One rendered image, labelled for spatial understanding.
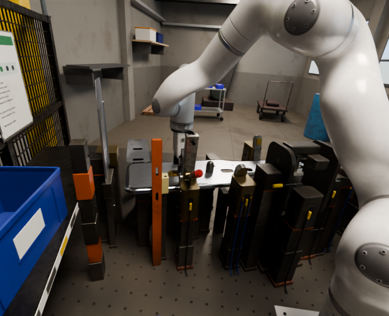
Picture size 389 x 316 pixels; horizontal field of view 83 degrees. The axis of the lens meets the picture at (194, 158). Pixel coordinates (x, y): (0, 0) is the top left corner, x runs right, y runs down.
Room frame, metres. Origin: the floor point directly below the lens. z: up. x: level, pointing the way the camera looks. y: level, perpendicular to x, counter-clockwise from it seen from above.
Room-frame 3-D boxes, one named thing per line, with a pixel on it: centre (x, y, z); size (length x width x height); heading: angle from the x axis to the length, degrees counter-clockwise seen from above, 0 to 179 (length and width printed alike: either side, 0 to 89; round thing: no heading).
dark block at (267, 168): (0.63, -0.23, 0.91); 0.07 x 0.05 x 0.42; 16
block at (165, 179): (0.63, 0.10, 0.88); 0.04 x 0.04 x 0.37; 16
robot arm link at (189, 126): (0.77, 0.06, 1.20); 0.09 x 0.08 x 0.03; 16
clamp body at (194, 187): (0.59, 0.01, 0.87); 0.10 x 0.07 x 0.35; 16
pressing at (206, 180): (0.91, -0.41, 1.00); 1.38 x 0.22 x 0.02; 106
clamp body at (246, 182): (0.62, -0.17, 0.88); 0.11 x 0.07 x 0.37; 16
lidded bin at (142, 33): (5.44, 1.26, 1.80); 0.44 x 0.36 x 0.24; 176
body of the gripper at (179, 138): (0.77, 0.06, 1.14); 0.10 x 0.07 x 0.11; 16
